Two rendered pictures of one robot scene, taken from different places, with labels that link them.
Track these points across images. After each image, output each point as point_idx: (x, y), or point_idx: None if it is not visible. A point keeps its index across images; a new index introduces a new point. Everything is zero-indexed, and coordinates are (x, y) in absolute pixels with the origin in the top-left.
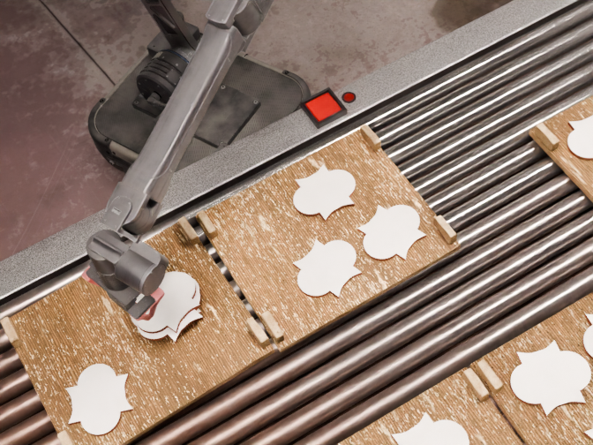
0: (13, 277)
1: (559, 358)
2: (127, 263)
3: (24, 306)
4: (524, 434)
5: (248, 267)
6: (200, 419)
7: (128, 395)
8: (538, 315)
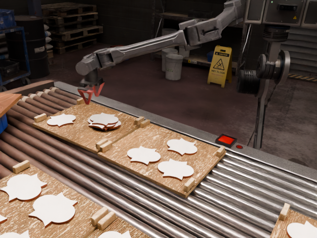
0: (104, 101)
1: None
2: (83, 59)
3: None
4: None
5: (132, 137)
6: (60, 144)
7: (65, 125)
8: None
